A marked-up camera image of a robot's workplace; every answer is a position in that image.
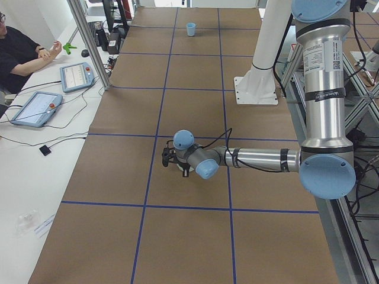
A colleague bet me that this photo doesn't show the white column pedestal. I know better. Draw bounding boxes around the white column pedestal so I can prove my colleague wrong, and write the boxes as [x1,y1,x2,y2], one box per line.
[234,0,292,105]

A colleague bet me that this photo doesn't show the black thermos bottle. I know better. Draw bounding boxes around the black thermos bottle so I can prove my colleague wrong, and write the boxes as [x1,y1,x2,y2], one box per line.
[96,27,108,52]

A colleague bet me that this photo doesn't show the near blue teach pendant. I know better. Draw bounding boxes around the near blue teach pendant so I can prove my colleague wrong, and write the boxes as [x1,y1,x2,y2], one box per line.
[10,91,63,128]

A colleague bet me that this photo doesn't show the small black square puck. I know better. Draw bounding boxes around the small black square puck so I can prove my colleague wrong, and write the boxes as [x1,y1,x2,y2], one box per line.
[39,145,51,156]

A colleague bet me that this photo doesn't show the blue teach pendant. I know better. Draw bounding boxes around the blue teach pendant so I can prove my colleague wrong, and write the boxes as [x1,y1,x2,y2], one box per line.
[60,62,95,93]
[10,91,63,128]

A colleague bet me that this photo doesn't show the black box with label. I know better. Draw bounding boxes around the black box with label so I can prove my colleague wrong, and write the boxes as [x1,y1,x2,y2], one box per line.
[107,32,121,55]

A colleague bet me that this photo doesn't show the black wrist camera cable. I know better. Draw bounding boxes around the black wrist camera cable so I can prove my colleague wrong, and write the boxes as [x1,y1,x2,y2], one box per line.
[189,127,285,173]

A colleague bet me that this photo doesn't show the seated person black shirt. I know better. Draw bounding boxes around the seated person black shirt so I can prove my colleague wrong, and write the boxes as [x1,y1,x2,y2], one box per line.
[1,13,62,94]

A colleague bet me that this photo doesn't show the clear plastic bag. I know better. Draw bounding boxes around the clear plastic bag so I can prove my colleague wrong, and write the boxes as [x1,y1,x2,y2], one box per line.
[15,209,40,237]

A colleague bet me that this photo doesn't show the aluminium frame post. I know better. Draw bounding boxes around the aluminium frame post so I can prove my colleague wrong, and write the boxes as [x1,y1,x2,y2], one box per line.
[67,0,111,91]

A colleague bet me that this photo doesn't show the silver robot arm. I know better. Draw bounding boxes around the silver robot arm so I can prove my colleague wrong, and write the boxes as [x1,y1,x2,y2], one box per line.
[162,1,356,199]

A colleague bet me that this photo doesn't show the green ceramic bowl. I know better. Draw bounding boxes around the green ceramic bowl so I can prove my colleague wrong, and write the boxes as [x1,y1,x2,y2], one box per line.
[177,164,194,172]

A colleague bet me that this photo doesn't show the far blue teach pendant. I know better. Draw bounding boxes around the far blue teach pendant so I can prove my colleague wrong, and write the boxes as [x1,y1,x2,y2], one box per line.
[60,62,95,93]

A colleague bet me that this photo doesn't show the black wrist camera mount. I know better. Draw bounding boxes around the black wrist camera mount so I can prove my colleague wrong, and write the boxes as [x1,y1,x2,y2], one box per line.
[162,140,176,167]

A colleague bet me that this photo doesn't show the black computer mouse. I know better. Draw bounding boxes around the black computer mouse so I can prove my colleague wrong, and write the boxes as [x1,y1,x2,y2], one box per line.
[81,49,89,58]

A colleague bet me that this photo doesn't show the blue plastic cup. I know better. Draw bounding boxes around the blue plastic cup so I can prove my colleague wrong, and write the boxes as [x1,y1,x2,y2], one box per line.
[186,22,196,37]

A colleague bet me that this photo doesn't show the green plastic clamp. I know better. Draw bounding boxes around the green plastic clamp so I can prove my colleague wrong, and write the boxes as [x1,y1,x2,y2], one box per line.
[62,42,77,55]

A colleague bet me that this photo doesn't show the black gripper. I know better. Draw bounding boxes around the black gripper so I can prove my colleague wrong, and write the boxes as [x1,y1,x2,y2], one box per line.
[177,162,190,178]

